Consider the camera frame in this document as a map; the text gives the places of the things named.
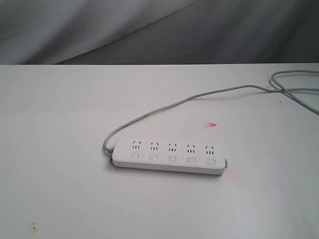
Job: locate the white five-outlet power strip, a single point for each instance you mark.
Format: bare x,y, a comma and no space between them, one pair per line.
169,155

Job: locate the grey backdrop cloth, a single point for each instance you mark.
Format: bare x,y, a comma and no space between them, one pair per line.
103,32

